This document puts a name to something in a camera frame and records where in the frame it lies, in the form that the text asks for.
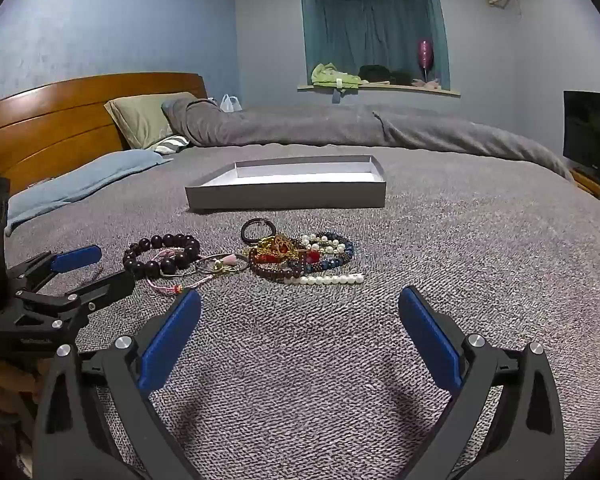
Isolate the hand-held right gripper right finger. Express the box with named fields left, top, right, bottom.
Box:
left=398, top=286, right=566, bottom=480

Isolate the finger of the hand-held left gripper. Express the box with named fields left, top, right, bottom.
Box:
left=17, top=270, right=136, bottom=312
left=7, top=245, right=103, bottom=292

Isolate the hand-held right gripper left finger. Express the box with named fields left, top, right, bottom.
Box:
left=32, top=289, right=202, bottom=480

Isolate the pink cord bracelet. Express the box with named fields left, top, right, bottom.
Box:
left=146, top=249, right=204, bottom=295

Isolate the large dark bead bracelet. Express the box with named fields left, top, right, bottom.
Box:
left=122, top=232, right=201, bottom=279

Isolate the small dark bead bracelet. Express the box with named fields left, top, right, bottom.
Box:
left=249, top=249, right=307, bottom=284

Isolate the black hair tie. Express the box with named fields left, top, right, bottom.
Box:
left=240, top=217, right=280, bottom=244

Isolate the red and gold necklace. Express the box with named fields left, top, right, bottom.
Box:
left=251, top=234, right=322, bottom=264

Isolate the shallow grey cardboard box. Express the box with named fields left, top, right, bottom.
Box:
left=185, top=154, right=387, bottom=211

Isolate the person's left hand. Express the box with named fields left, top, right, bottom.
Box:
left=0, top=357, right=43, bottom=413

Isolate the light blue pillow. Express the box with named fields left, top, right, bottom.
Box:
left=5, top=149, right=174, bottom=237

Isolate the grey bedspread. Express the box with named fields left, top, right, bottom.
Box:
left=0, top=142, right=600, bottom=480

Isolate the wooden headboard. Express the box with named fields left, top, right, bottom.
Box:
left=0, top=72, right=208, bottom=196

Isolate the striped pillow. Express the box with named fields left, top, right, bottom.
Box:
left=147, top=135, right=191, bottom=155

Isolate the olive green pillow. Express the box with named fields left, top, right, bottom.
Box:
left=104, top=92, right=199, bottom=150

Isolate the wooden cabinet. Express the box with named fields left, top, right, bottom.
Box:
left=570, top=167, right=600, bottom=212

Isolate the grey duvet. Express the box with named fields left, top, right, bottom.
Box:
left=161, top=96, right=576, bottom=182

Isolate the wooden window sill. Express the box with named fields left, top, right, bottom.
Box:
left=297, top=82, right=462, bottom=99

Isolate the black television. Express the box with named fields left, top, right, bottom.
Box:
left=563, top=90, right=600, bottom=194

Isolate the dark cloth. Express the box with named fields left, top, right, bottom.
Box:
left=358, top=64, right=414, bottom=86

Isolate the green cloth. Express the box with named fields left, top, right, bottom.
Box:
left=311, top=62, right=362, bottom=89

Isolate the teal curtain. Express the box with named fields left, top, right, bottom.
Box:
left=300, top=0, right=451, bottom=90

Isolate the white pearl bracelet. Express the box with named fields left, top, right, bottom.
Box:
left=284, top=233, right=365, bottom=287

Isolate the blue bead bracelet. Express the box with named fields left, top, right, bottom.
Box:
left=307, top=231, right=356, bottom=269

